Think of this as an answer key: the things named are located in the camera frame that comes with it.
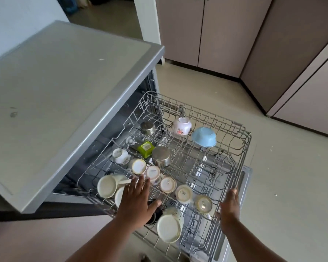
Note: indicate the person's right hand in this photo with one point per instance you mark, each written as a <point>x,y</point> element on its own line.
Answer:
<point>229,212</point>

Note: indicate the blue bag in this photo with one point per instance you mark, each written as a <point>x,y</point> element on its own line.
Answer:
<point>68,4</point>

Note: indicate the beige base cabinet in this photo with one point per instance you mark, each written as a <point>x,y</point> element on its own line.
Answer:
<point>235,38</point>

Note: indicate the small steel cup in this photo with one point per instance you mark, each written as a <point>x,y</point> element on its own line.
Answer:
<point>147,128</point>

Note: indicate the green rectangular dish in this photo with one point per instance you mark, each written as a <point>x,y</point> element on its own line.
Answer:
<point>146,148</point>

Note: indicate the red flower print mug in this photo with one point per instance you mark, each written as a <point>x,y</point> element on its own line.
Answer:
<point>119,197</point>

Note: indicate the person's left hand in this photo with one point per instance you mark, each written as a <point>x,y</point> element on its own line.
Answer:
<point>135,207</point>

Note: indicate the dark blue cup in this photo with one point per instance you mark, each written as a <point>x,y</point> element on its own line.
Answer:
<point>154,215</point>

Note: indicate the light blue bowl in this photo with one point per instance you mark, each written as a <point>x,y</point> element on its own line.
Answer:
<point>205,136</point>

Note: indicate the cream diamond pattern mug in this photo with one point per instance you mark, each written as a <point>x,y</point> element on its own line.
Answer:
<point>169,227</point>

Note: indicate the pink base cabinet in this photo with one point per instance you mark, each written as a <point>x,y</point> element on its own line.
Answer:
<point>43,242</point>

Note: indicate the person's right forearm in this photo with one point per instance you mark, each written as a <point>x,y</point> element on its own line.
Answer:
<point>251,245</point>

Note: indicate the silver dishwasher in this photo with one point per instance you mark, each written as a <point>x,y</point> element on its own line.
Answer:
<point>57,92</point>

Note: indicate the person's left forearm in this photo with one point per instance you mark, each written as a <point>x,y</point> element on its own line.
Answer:
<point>104,242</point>

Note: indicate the white floral bowl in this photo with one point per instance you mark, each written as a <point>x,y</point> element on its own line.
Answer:
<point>181,126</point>

